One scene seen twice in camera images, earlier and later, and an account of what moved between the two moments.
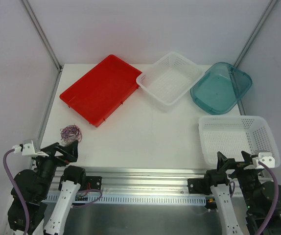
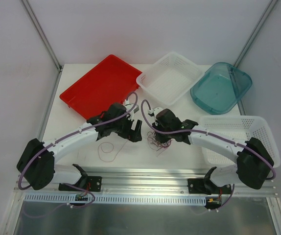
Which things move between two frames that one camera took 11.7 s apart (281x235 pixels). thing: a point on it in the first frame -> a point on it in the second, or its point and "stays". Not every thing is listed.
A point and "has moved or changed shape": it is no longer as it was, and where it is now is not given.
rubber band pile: (70, 133) has moved or changed shape
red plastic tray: (95, 95) stays
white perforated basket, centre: (169, 80) stays
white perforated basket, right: (231, 135) stays
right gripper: (235, 166) -> (161, 130)
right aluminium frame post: (256, 31) stays
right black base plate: (199, 186) stays
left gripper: (56, 158) -> (129, 129)
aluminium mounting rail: (146, 185) stays
